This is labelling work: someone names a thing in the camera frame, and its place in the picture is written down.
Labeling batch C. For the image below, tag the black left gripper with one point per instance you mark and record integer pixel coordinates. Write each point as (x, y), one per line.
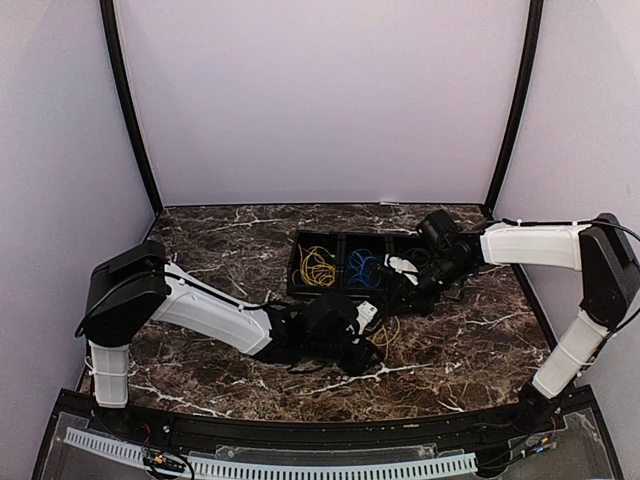
(360, 364)

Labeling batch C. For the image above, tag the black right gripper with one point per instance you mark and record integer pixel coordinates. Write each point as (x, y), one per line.
(416, 302)

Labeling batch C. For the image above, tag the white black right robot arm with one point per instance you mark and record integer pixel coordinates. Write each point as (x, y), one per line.
(583, 273)

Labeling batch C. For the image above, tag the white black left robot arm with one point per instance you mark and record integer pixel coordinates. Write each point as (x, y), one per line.
(142, 285)

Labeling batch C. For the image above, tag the black middle storage bin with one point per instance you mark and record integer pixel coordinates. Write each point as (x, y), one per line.
(361, 278)

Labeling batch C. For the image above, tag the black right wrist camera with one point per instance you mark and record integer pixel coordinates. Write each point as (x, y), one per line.
(395, 265)

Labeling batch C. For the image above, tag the black front table rail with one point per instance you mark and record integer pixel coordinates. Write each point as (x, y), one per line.
(490, 432)

